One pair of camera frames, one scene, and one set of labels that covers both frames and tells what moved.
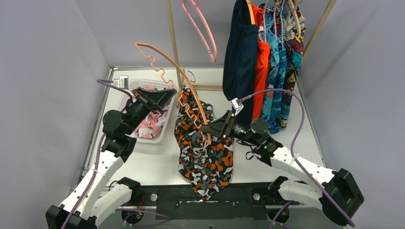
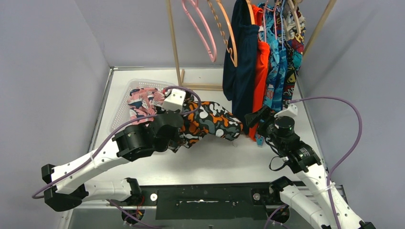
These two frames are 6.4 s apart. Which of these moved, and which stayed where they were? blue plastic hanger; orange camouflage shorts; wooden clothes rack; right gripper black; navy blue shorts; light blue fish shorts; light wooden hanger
Moved: right gripper black; orange camouflage shorts
Stayed: light blue fish shorts; wooden clothes rack; blue plastic hanger; navy blue shorts; light wooden hanger
